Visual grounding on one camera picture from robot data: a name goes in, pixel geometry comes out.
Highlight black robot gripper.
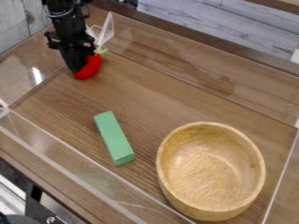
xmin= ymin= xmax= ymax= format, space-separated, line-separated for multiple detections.
xmin=44 ymin=11 xmax=97 ymax=73

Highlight red plush strawberry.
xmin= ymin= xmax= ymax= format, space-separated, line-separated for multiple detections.
xmin=73 ymin=45 xmax=108 ymax=80

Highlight round wooden bowl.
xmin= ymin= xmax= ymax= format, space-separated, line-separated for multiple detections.
xmin=156 ymin=122 xmax=267 ymax=221

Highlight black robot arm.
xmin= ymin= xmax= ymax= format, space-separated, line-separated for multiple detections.
xmin=41 ymin=0 xmax=96 ymax=73

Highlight green rectangular block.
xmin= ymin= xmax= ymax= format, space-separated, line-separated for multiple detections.
xmin=93 ymin=111 xmax=136 ymax=166

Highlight clear acrylic enclosure wall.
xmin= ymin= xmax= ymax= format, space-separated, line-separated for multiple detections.
xmin=0 ymin=105 xmax=195 ymax=224

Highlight black table leg bracket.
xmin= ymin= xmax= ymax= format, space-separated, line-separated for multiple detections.
xmin=24 ymin=185 xmax=66 ymax=224

